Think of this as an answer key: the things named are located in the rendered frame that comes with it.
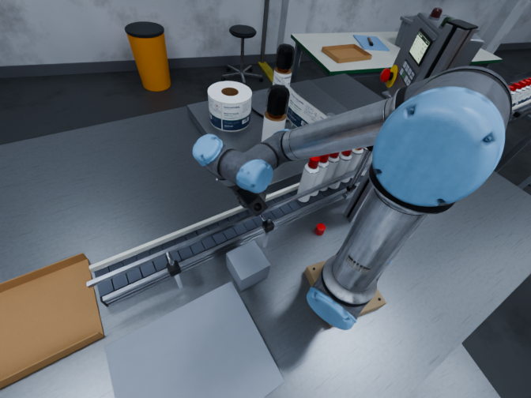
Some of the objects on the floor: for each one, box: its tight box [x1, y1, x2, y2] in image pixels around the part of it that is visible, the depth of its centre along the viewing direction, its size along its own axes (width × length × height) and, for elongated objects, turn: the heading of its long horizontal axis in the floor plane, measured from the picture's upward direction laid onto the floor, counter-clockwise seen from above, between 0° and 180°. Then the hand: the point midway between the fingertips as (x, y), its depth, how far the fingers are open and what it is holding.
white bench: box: [290, 32, 503, 84], centre depth 276 cm, size 190×75×80 cm, turn 105°
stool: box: [221, 24, 263, 85], centre depth 321 cm, size 51×54×57 cm
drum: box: [125, 21, 171, 92], centre depth 291 cm, size 38×39×60 cm
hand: (261, 206), depth 91 cm, fingers closed
